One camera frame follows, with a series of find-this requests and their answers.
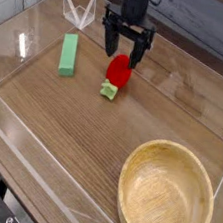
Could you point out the green rectangular block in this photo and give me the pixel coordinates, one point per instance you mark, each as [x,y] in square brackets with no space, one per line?
[68,58]

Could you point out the clear acrylic tray walls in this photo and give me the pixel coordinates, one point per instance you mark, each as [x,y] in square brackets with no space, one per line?
[62,144]

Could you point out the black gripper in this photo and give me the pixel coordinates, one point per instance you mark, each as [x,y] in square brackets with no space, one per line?
[115,25]

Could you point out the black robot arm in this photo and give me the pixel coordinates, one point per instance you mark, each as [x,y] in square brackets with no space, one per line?
[130,20]

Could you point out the red plush strawberry toy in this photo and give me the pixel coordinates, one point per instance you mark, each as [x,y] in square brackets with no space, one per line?
[117,76]

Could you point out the wooden bowl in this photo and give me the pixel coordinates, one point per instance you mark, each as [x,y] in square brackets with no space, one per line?
[164,182]

